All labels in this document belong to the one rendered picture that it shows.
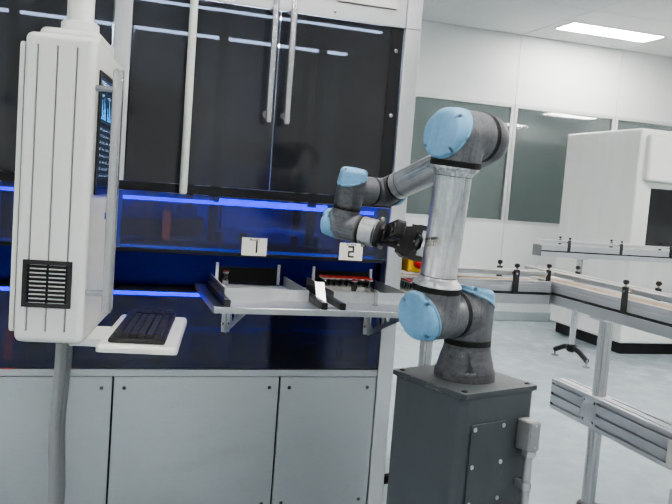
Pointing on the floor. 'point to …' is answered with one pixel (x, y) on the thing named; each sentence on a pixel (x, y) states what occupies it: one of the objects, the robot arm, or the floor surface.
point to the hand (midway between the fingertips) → (448, 250)
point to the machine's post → (390, 271)
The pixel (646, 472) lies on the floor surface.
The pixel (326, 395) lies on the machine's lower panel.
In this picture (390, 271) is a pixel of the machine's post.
